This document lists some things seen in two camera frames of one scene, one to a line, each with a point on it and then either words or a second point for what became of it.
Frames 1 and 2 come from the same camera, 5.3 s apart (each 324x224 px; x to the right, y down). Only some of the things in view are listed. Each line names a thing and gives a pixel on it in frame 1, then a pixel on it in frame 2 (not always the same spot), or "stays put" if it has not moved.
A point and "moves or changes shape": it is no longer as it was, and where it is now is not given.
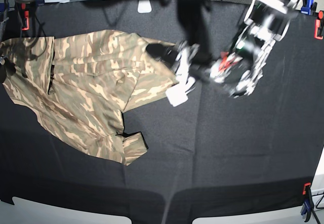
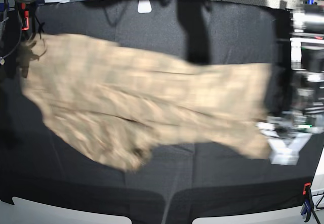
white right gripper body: (177, 94) -> (284, 151)
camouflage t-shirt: (78, 85) moves or changes shape
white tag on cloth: (144, 6) stays put
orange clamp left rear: (27, 16) stays put
